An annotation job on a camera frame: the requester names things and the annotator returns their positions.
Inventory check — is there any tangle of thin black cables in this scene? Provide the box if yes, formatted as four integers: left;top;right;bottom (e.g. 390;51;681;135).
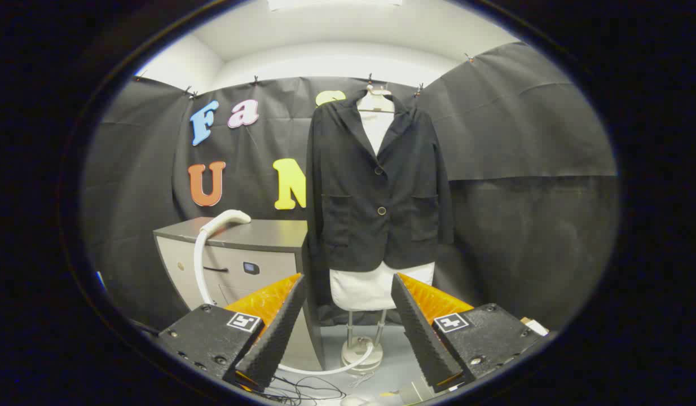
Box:
263;375;349;404

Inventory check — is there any row of small backdrop clips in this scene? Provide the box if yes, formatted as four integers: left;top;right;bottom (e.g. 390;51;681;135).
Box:
135;54;475;99

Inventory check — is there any grey cabinet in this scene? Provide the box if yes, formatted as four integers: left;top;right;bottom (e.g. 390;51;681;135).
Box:
153;218;326;370

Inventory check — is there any small cardboard box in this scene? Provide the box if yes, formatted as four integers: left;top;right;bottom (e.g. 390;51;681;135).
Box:
520;317;550;337

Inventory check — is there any white mannequin torso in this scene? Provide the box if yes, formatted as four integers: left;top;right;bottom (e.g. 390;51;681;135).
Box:
329;85;436;312

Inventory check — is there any black button jacket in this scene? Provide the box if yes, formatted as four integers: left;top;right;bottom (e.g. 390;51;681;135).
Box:
306;90;455;272

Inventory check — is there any metal mannequin stand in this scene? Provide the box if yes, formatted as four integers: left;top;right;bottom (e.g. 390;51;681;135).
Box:
341;309;384;373

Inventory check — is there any white garment steamer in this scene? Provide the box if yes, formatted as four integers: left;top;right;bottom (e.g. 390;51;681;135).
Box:
193;210;377;376

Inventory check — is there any ceiling light panel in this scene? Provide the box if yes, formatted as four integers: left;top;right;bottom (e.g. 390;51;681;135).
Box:
267;0;403;11

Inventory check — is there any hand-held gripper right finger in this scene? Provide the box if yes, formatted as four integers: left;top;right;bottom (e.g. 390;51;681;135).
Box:
390;273;543;394

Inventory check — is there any black backdrop cloth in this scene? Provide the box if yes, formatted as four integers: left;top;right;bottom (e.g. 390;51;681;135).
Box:
83;42;618;330

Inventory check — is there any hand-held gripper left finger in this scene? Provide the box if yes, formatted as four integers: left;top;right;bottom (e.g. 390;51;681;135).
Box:
156;273;308;394

